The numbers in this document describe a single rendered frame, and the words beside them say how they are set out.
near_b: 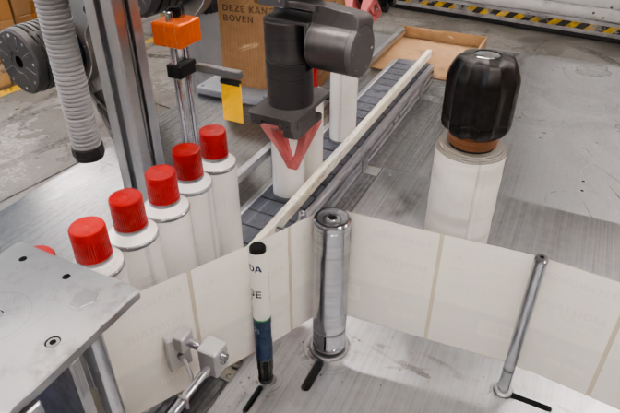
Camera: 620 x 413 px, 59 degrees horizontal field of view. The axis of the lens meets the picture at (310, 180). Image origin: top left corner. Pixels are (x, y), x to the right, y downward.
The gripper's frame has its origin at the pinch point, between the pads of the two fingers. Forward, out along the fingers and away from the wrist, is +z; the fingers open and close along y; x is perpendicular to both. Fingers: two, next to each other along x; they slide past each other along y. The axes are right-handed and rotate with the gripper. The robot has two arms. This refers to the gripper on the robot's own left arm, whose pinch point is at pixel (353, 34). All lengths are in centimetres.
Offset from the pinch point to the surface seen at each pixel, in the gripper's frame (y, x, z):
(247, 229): 0.6, -17.4, 39.9
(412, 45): -7, 66, -26
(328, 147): 0.8, 4.0, 21.3
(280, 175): 1.2, -13.7, 30.4
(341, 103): 2.1, 0.1, 13.4
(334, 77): 0.3, -2.9, 9.8
